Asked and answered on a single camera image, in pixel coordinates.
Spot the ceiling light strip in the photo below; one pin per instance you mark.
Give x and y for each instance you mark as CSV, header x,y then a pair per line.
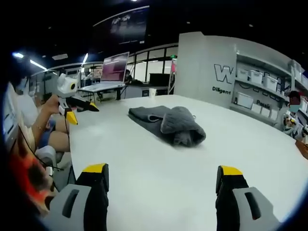
x,y
18,55
85,58
38,64

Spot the white paper cup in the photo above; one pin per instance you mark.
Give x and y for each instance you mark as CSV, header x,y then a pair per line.
x,y
152,93

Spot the brown wooden tray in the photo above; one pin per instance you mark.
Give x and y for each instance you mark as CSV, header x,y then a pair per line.
x,y
302,149

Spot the green exit sign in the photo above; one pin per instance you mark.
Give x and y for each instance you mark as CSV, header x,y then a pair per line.
x,y
173,56

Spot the black monitor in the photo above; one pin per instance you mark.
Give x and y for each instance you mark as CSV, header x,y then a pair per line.
x,y
158,79

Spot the person's printed shirt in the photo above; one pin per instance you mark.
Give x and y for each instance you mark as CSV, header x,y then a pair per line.
x,y
26,178

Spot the grey towel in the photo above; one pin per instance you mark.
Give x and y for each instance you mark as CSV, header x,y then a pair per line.
x,y
173,122

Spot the pink flag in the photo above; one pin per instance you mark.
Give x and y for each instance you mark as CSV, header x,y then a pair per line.
x,y
174,67

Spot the person's left hand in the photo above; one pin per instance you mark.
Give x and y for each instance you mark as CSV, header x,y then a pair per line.
x,y
52,106

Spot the grey white device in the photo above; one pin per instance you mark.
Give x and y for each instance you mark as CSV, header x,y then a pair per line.
x,y
48,155

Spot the grey metal shelving rack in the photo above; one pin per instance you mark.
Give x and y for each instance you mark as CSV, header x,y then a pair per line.
x,y
255,84

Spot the ceiling air conditioner unit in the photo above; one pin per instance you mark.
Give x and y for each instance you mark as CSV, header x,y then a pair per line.
x,y
60,56

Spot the row of white storage bins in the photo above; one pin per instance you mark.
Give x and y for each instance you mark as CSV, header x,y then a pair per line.
x,y
255,76

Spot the person's legs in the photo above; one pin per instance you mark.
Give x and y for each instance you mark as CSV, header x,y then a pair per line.
x,y
59,142

